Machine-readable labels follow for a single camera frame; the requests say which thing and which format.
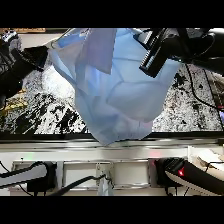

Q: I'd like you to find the light blue shirt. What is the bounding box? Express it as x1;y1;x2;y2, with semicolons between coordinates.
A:
47;28;183;147

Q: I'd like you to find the silver frame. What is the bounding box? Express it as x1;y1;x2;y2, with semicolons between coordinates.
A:
0;137;224;197

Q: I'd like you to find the black cable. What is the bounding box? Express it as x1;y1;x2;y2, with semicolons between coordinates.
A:
49;174;116;197

